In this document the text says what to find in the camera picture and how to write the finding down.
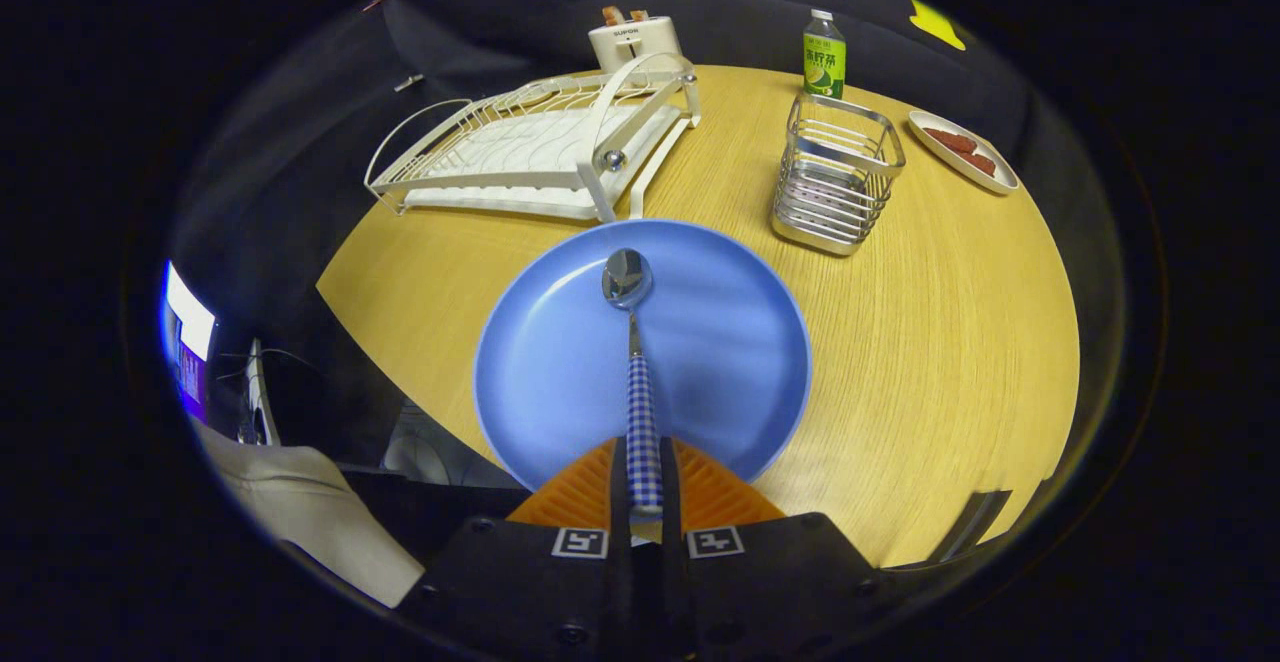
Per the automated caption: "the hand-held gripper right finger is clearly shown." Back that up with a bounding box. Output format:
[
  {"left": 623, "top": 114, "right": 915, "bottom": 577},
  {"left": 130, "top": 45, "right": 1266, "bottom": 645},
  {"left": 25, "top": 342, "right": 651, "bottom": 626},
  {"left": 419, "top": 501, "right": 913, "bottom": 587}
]
[{"left": 640, "top": 437, "right": 881, "bottom": 659}]

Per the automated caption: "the white toaster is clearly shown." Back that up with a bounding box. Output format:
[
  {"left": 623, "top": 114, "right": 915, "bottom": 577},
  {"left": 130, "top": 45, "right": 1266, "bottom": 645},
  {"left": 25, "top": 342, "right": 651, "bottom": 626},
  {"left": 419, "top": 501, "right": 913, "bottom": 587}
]
[{"left": 588, "top": 15, "right": 685, "bottom": 74}]

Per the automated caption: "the checkered handle metal spoon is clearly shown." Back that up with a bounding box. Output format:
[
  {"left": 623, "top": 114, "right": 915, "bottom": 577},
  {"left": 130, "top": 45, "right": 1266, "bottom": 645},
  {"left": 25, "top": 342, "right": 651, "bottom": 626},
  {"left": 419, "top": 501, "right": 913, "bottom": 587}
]
[{"left": 601, "top": 248, "right": 666, "bottom": 516}]

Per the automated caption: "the metal wire basket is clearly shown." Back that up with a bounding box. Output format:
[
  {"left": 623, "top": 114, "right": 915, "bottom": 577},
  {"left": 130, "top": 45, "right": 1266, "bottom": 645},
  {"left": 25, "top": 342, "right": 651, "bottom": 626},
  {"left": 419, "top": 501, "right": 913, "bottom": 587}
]
[{"left": 770, "top": 92, "right": 907, "bottom": 257}]

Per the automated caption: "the white wire dish rack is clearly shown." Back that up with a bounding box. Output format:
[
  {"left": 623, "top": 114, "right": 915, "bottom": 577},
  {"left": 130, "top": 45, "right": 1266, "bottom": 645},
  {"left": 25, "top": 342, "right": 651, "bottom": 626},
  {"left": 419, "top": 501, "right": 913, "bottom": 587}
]
[{"left": 364, "top": 52, "right": 702, "bottom": 224}]

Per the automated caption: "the blue plate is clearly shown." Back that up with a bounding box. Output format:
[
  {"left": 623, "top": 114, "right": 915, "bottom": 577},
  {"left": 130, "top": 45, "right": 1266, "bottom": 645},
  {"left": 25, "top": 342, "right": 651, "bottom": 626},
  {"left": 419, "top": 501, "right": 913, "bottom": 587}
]
[{"left": 473, "top": 219, "right": 813, "bottom": 491}]

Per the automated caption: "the white oval dish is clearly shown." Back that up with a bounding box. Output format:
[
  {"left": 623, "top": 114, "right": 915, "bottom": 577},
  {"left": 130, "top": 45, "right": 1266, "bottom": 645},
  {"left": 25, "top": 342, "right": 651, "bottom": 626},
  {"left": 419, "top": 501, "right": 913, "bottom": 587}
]
[{"left": 908, "top": 110, "right": 1020, "bottom": 195}]

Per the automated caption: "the green label tea bottle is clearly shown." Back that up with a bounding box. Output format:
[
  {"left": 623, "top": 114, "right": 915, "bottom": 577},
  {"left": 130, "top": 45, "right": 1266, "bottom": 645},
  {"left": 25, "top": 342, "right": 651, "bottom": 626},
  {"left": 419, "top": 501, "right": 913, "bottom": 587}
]
[{"left": 803, "top": 9, "right": 847, "bottom": 101}]

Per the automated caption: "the computer monitor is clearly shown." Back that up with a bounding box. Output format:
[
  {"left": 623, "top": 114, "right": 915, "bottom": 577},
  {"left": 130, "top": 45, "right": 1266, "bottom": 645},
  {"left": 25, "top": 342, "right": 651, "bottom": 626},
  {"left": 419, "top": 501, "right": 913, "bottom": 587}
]
[{"left": 160, "top": 262, "right": 217, "bottom": 425}]

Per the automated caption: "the person's beige clothing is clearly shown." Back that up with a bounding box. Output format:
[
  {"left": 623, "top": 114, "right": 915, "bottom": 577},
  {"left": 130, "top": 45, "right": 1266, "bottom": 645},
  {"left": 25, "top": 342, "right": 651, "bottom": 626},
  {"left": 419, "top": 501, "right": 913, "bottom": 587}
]
[{"left": 190, "top": 417, "right": 427, "bottom": 609}]

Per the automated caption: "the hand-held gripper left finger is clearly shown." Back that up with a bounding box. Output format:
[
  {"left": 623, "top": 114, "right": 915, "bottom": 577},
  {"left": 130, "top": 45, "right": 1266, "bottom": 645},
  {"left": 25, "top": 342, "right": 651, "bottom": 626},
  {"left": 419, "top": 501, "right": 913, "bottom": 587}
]
[{"left": 400, "top": 437, "right": 638, "bottom": 659}]

